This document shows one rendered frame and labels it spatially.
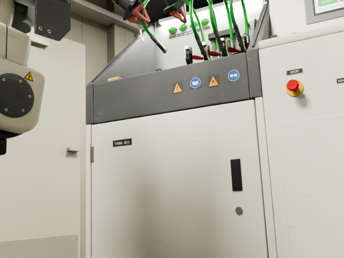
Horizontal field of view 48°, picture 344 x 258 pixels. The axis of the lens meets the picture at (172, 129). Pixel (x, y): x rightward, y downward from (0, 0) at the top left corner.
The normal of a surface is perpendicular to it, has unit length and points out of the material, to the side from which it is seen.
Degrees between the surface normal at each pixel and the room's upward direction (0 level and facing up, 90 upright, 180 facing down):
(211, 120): 90
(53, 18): 90
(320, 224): 90
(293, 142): 90
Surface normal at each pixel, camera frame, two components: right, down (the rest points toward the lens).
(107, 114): -0.44, -0.16
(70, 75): 0.75, -0.16
